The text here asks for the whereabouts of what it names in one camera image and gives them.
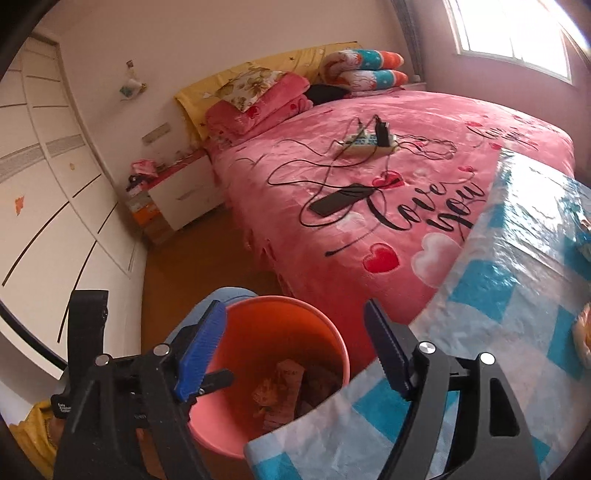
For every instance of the brown cardboard box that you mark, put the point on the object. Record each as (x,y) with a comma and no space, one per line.
(159,230)

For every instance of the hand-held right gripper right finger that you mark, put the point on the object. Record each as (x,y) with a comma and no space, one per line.
(388,350)

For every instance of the white red nightstand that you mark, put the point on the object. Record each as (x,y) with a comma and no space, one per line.
(184,194)

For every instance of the white power strip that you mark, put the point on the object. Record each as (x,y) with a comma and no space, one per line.
(360,142)

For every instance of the black power bank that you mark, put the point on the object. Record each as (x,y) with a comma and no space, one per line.
(339,199)

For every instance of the white wardrobe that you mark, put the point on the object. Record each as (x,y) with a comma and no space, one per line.
(46,184)

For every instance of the orange plastic bin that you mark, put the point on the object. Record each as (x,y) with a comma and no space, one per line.
(277,332)

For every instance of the yellow wooden headboard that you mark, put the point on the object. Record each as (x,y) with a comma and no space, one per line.
(198,97)

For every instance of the black charger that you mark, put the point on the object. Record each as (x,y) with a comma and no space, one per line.
(383,134)

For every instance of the pink cloth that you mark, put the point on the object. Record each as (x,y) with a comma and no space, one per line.
(144,168)

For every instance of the pink printed blanket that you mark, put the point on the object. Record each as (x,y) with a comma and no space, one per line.
(461,115)

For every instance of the window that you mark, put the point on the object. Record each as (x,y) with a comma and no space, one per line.
(508,37)

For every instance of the grey curtain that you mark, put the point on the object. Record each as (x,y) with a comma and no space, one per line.
(411,37)

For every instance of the white side table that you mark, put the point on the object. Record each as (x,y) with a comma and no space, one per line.
(415,84)

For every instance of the pink fleece pillow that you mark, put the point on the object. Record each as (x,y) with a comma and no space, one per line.
(231,117)

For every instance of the orange box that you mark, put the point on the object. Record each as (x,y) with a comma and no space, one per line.
(147,214)

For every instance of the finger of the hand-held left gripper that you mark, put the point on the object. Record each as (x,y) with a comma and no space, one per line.
(219,378)

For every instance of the light blue plastic stool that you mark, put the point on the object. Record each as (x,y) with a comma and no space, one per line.
(231,295)

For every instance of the wall decoration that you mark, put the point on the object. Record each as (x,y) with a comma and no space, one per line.
(131,87)

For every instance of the printed wrapper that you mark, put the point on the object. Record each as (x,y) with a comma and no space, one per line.
(281,392)

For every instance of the colourful rolled quilt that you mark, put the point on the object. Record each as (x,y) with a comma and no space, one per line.
(369,57)
(378,81)

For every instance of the black cloth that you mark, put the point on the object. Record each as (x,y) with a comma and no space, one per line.
(325,93)

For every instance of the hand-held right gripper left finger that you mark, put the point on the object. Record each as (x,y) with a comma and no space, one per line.
(203,350)

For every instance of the floral pillow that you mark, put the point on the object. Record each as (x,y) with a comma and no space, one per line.
(249,87)

